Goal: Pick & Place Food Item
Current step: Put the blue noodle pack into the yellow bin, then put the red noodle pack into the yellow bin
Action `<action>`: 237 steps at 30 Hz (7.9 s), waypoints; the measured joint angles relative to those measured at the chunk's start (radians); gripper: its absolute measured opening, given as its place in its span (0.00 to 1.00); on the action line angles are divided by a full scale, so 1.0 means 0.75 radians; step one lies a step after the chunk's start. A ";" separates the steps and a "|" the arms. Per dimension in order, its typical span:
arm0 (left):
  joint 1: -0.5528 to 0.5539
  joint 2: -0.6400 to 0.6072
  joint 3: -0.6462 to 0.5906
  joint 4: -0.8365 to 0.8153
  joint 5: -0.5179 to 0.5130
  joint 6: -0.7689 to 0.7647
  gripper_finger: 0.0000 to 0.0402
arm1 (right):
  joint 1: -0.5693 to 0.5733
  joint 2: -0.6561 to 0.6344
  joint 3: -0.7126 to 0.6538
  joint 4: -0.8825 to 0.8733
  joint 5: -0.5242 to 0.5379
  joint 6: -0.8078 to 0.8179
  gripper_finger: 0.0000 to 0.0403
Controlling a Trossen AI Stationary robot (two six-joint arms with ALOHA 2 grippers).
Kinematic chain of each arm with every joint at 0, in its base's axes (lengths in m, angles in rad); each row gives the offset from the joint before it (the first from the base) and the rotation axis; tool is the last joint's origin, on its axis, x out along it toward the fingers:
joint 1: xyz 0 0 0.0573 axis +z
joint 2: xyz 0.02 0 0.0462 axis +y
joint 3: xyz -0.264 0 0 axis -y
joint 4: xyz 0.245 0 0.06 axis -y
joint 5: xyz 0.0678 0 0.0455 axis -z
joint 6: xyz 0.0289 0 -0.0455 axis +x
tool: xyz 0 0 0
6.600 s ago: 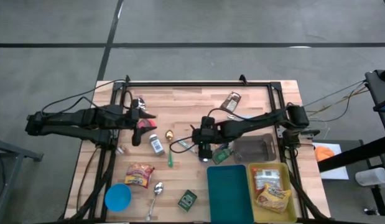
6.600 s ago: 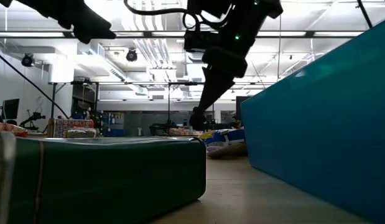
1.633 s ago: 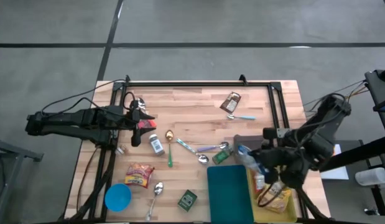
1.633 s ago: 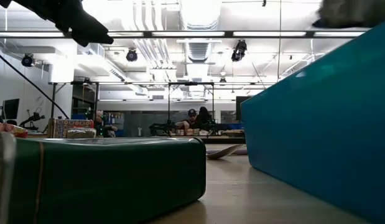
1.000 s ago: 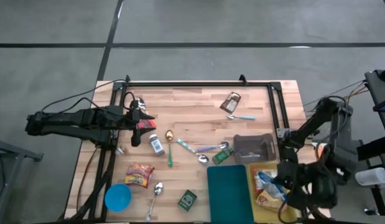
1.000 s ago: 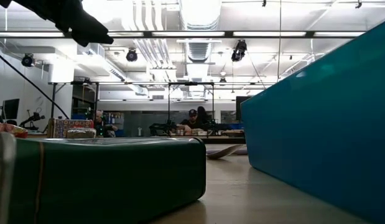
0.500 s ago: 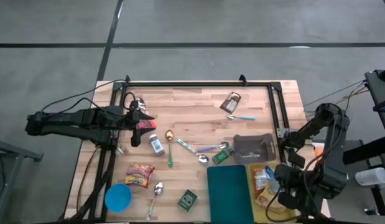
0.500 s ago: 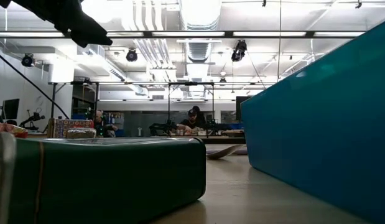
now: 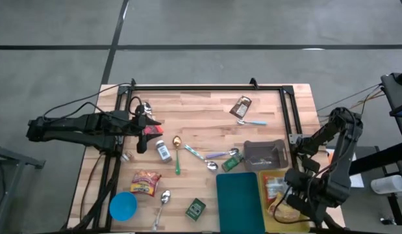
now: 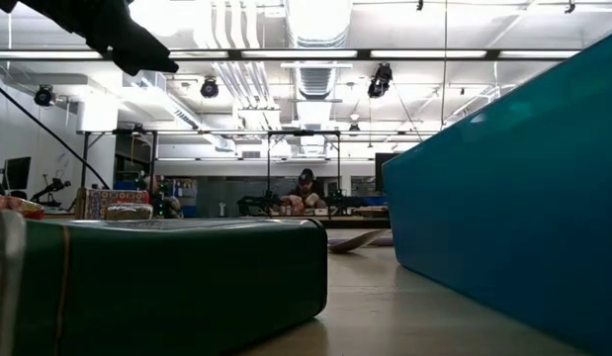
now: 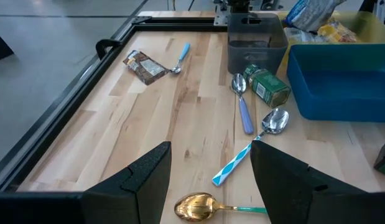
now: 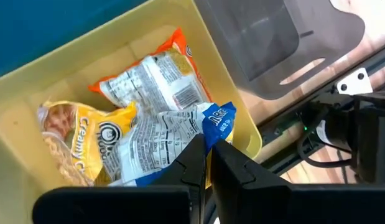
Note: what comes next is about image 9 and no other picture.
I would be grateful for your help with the brown plastic bin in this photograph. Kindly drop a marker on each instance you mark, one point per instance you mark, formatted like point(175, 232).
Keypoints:
point(252, 146)

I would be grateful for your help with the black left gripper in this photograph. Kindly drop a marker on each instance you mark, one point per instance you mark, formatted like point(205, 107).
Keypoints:
point(129, 126)

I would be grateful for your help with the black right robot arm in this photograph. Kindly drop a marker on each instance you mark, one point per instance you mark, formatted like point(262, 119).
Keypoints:
point(345, 152)

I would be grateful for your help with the blue round lid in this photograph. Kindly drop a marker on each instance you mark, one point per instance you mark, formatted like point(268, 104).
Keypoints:
point(122, 206)

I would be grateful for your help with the orange cloth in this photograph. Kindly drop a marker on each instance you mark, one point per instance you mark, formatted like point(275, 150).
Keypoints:
point(330, 156)

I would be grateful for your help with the black metal cart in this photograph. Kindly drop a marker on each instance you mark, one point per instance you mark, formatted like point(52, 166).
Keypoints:
point(395, 94)

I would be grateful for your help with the green oregano glass jar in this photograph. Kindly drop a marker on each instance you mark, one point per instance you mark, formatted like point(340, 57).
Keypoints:
point(231, 162)

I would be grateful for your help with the orange red candy bag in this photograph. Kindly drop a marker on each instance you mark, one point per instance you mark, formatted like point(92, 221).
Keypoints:
point(145, 183)

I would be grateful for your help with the grey metal table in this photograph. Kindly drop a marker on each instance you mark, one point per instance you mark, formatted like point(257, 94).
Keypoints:
point(32, 161)

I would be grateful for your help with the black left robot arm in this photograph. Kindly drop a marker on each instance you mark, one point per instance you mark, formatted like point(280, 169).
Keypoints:
point(74, 128)

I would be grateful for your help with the white paper sheet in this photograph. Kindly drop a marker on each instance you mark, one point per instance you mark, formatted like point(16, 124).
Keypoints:
point(356, 180)

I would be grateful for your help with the plain silver spoon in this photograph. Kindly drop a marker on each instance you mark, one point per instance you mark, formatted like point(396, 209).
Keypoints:
point(165, 196)

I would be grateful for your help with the black aluminium table frame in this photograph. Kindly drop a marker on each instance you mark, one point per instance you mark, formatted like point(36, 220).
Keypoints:
point(204, 87)

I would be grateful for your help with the spice jar with white label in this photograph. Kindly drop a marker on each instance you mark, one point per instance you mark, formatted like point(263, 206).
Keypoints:
point(164, 152)

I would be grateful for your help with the brown packet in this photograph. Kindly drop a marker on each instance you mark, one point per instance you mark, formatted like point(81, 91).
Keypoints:
point(241, 107)

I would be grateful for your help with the white plastic container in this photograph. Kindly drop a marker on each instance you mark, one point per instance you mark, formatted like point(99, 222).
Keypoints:
point(387, 184)

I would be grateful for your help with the teal plastic bin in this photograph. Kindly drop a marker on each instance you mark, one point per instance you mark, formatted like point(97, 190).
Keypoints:
point(239, 204)

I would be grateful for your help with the small clear glass jar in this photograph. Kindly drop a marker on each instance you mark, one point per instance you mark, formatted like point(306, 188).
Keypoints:
point(126, 157)

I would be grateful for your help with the dark green tin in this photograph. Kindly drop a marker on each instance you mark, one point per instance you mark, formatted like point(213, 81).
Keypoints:
point(195, 209)

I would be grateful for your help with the small red snack packet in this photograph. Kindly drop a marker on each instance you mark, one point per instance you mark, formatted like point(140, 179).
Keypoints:
point(154, 130)

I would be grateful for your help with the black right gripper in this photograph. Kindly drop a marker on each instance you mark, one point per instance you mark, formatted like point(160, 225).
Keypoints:
point(299, 185)

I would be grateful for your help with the yellow plastic bin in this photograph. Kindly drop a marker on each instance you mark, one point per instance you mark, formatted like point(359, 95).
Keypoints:
point(265, 221)

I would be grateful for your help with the yellow ramen noodle bag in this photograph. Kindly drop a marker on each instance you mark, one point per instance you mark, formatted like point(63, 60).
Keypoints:
point(283, 213)

